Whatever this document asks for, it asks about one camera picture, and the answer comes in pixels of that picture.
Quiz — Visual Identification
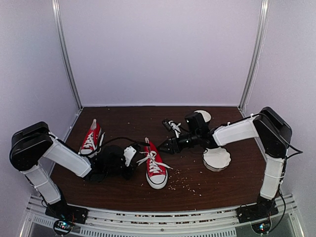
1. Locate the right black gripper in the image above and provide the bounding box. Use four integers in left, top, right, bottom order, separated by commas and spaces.
157, 131, 199, 155

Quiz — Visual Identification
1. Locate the red canvas sneaker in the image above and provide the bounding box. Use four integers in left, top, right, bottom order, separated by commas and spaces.
136, 137, 172, 190
79, 119, 105, 158

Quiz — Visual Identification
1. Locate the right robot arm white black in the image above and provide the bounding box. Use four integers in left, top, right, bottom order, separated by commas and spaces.
158, 107, 292, 218

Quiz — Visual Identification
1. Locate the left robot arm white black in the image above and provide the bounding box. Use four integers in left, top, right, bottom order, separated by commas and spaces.
9, 121, 140, 219

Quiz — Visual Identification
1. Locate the black bowl white inside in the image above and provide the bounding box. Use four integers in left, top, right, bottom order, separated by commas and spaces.
198, 110, 211, 123

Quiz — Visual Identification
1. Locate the white scalloped ceramic bowl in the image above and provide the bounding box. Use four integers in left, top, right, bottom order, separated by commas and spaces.
203, 147, 231, 172

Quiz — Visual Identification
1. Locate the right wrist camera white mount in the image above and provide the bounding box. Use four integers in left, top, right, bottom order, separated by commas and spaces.
161, 119, 182, 138

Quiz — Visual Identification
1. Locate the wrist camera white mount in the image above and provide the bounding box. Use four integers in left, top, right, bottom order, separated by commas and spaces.
161, 119, 182, 138
123, 143, 145, 167

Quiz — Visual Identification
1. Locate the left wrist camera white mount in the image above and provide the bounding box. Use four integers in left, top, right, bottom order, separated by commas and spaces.
123, 143, 145, 167

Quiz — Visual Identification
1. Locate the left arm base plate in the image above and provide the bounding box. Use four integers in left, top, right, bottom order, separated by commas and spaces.
45, 205, 88, 224

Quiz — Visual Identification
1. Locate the aluminium front rail frame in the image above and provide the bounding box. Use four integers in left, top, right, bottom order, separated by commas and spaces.
18, 195, 307, 237

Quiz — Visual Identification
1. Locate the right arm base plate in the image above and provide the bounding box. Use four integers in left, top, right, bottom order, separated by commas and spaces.
236, 204, 278, 223

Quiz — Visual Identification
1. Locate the right aluminium corner post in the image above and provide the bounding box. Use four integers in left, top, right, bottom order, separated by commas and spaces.
238, 0, 270, 115

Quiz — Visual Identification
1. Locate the aluminium corner post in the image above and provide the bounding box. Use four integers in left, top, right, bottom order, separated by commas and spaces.
238, 0, 270, 115
51, 0, 83, 110

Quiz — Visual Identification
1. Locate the left aluminium corner post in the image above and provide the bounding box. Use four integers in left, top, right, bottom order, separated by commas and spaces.
51, 0, 83, 110

